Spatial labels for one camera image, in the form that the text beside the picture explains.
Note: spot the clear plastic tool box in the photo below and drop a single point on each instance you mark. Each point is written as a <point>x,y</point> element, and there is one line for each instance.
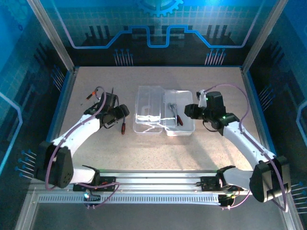
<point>148,105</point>

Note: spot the slim orange black screwdriver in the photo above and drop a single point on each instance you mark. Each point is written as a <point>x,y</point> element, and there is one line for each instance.
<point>90,95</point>

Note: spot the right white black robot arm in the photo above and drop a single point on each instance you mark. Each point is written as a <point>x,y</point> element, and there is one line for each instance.
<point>247,141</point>

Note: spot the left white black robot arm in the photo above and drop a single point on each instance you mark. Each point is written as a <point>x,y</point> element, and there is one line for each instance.
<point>79,134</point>

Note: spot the left black electronics module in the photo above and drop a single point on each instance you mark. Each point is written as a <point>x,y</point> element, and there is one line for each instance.
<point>93,198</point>

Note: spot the black electronics module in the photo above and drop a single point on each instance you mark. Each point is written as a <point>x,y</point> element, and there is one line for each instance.
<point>224,201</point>
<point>93,198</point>

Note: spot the right black electronics module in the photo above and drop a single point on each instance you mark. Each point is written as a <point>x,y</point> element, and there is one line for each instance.
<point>224,201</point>

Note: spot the aluminium blue side rail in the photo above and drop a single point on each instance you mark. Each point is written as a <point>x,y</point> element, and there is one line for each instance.
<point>252,95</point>
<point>62,105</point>

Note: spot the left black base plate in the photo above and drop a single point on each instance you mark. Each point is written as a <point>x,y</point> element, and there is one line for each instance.
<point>110,179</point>

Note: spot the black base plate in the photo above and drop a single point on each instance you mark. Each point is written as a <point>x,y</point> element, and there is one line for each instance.
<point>207,184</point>
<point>110,179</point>

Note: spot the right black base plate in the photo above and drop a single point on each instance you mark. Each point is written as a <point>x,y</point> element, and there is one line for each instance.
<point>207,184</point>

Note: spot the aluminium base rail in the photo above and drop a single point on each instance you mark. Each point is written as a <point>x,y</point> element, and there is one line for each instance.
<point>156,182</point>

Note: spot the aluminium frame post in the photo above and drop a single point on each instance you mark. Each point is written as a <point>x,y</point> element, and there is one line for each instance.
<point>263,36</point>
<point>51,36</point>

